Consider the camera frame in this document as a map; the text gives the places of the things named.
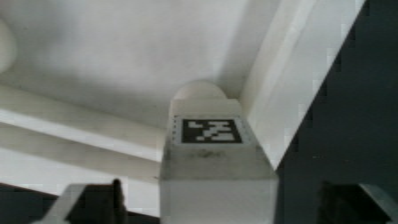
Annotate white table leg with tag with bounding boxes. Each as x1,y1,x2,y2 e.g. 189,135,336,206
161,81,280,224

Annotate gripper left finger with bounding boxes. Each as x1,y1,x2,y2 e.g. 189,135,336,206
34,179,129,224

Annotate white square tabletop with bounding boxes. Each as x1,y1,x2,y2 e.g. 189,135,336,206
0,0,367,215

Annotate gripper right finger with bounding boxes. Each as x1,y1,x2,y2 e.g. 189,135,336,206
317,182,398,224

